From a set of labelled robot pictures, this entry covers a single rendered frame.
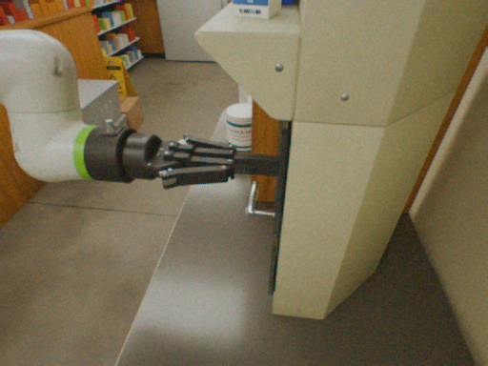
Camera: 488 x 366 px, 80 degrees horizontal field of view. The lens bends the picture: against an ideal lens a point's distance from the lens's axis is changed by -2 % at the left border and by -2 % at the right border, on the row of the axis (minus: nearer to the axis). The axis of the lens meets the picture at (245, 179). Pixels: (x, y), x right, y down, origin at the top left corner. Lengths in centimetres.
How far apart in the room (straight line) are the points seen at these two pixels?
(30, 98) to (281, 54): 36
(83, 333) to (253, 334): 135
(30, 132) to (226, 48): 33
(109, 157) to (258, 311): 46
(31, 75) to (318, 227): 47
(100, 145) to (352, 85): 36
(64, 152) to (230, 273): 47
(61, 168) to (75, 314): 153
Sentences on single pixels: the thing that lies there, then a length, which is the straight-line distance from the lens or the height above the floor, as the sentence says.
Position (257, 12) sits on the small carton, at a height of 152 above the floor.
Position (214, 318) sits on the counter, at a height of 94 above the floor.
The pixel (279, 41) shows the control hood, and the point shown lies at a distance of 34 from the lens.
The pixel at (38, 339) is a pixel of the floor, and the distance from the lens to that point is 202.
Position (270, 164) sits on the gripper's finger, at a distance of 46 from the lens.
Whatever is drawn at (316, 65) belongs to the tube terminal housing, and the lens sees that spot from 35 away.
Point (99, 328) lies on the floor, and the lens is 191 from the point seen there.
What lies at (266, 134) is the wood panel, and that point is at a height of 118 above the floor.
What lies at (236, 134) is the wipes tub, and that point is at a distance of 115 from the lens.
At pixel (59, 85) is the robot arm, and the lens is 53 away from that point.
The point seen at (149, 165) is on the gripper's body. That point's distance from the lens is 47.
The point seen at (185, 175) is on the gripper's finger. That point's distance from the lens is 44.
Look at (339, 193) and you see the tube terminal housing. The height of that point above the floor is 130.
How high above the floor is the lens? 158
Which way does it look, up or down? 38 degrees down
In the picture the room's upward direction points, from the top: straight up
